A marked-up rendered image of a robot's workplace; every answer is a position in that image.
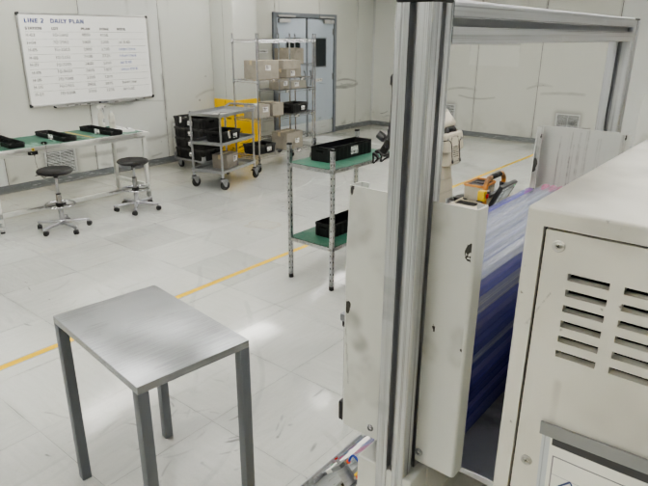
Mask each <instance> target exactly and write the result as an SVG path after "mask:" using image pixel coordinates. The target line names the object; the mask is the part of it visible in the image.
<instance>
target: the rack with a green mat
mask: <svg viewBox="0 0 648 486"><path fill-rule="evenodd" d="M375 150H376V149H375V148H372V149H371V152H369V153H365V154H361V155H357V156H353V157H350V158H346V159H342V160H339V161H336V150H335V149H334V148H332V149H330V163H325V162H319V161H313V160H311V157H307V158H303V159H299V160H294V161H292V143H290V142H288V143H286V153H287V216H288V277H289V278H293V277H294V274H293V241H294V242H298V243H301V244H305V245H308V246H312V247H314V248H318V249H321V250H324V251H328V252H329V290H330V291H334V274H335V251H337V250H339V249H341V248H344V247H346V246H347V233H345V234H342V235H340V236H337V237H335V199H336V174H338V173H341V172H345V171H348V170H352V169H354V183H356V182H358V171H359V167H362V166H365V165H369V164H373V163H372V153H373V152H374V151H375ZM292 167H294V168H300V169H305V170H310V171H316V172H320V173H325V174H330V238H326V237H323V236H319V235H316V234H315V227H313V228H311V229H306V230H303V231H301V232H298V233H295V234H293V197H292Z"/></svg>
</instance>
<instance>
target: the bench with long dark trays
mask: <svg viewBox="0 0 648 486"><path fill-rule="evenodd" d="M134 130H135V131H131V132H123V133H122V135H115V136H109V135H102V134H94V133H91V132H85V131H80V129H77V130H70V131H62V133H66V134H72V135H77V137H76V138H77V140H76V141H69V142H60V141H56V140H49V139H47V138H42V137H39V136H36V135H30V136H22V137H14V138H12V139H16V140H19V141H22V142H25V148H4V147H0V159H6V158H13V157H19V156H25V155H28V152H29V151H32V150H31V149H32V148H35V151H36V150H37V151H38V154H39V153H46V152H52V151H58V150H65V149H78V148H83V147H90V146H97V145H104V144H111V146H112V153H113V162H114V170H115V179H116V187H118V189H117V190H113V191H108V192H103V193H98V194H94V195H90V196H85V197H81V198H76V199H72V200H73V201H76V202H77V203H79V202H83V201H87V200H92V199H97V198H101V197H106V196H110V195H115V194H119V193H123V191H122V189H120V187H121V183H120V179H121V180H125V181H129V182H132V178H129V177H125V176H121V175H120V174H119V165H118V163H117V160H118V157H117V149H116V142H123V141H130V140H137V139H141V140H142V150H143V157H145V158H148V151H147V141H146V135H149V132H148V131H144V130H138V129H134ZM41 142H47V144H46V145H42V144H41ZM45 146H46V147H45ZM144 169H145V179H146V182H143V181H141V180H137V184H140V185H146V186H148V187H149V189H148V190H147V196H148V197H150V196H151V191H150V180H149V162H148V163H147V164H145V165H144ZM45 209H47V208H44V207H43V205H41V206H36V207H31V208H27V209H22V210H17V211H14V212H9V213H4V214H2V208H1V203H0V230H1V231H2V232H1V234H4V233H6V232H5V231H4V230H5V224H4V219H5V218H10V217H13V216H18V215H22V214H27V213H32V212H36V211H41V210H45Z"/></svg>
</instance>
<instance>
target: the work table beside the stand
mask: <svg viewBox="0 0 648 486"><path fill-rule="evenodd" d="M53 320H54V326H55V332H56V338H57V343H58V349H59V355H60V361H61V367H62V372H63V378H64V384H65V390H66V396H67V406H68V412H69V417H70V423H71V429H72V435H73V440H74V446H75V452H76V458H77V464H78V470H79V475H80V477H81V478H82V480H83V481H84V480H86V479H88V478H90V477H92V471H91V465H90V459H89V453H88V447H87V441H86V435H85V428H84V422H83V417H82V411H81V404H80V398H79V392H78V386H77V380H76V374H75V368H74V361H73V356H72V350H71V343H70V338H73V339H74V340H75V341H76V342H77V343H78V344H79V345H81V346H82V347H83V348H84V349H85V350H86V351H88V352H89V353H90V354H91V355H92V356H93V357H94V358H96V359H97V360H98V361H99V362H100V363H101V364H102V365H104V366H105V367H106V368H107V369H108V370H109V371H111V372H112V373H113V374H114V375H115V376H116V377H117V378H119V379H120V380H121V381H122V382H123V383H124V384H126V385H127V386H128V387H129V388H130V389H131V390H132V395H133V403H134V411H135V419H136V426H137V435H138V443H139V450H140V458H141V466H142V474H143V482H144V486H159V479H158V470H157V462H156V453H155V444H154V436H153V427H152V418H151V409H150V401H149V391H150V390H152V389H154V388H157V393H158V402H159V411H160V420H161V429H162V436H163V437H164V438H166V439H168V438H170V437H172V436H173V435H174V434H173V425H172V415H171V405H170V395H169V385H168V382H170V381H173V380H174V379H176V378H179V377H181V376H183V375H185V374H188V373H190V372H192V371H195V370H197V369H199V368H201V367H204V366H206V365H210V364H212V363H214V362H216V361H219V360H221V359H223V358H225V357H227V356H229V355H232V354H234V353H235V370H236V388H237V408H238V426H239V444H240V463H241V482H242V486H256V485H255V462H254V439H253V416H252V394H251V370H250V347H249V340H248V339H246V338H245V337H242V336H240V335H239V334H237V333H236V332H235V331H233V330H231V329H229V328H228V327H226V326H224V325H223V324H221V323H219V322H218V321H216V320H214V319H212V318H211V317H209V316H207V315H206V314H204V313H202V312H200V311H199V310H196V309H195V308H193V307H191V306H189V305H188V304H186V303H184V302H183V301H181V300H179V299H177V298H176V297H175V296H173V295H172V294H170V293H168V292H166V291H165V290H163V289H161V288H160V287H158V286H156V285H151V286H148V287H145V288H141V289H138V290H135V291H132V292H128V293H125V294H123V295H120V296H116V297H113V298H110V299H107V300H103V301H100V302H97V303H94V304H90V305H88V306H85V307H82V308H78V309H75V310H69V311H66V312H63V313H60V314H56V315H53Z"/></svg>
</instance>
